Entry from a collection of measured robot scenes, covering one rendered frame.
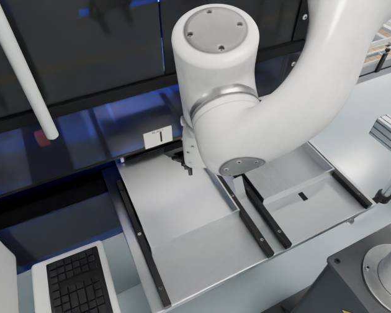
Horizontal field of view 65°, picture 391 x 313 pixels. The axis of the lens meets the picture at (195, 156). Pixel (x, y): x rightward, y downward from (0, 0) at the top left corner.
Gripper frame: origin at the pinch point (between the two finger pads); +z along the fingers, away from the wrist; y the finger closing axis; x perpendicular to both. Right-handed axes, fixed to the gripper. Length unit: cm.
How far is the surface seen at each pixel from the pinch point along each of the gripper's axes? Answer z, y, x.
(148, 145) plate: 26.0, -18.2, 18.7
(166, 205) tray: 34.3, -14.0, 3.0
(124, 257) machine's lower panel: 80, -38, -5
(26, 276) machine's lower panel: 58, -66, -13
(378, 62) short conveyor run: 54, 74, 68
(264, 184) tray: 38.1, 15.7, 9.3
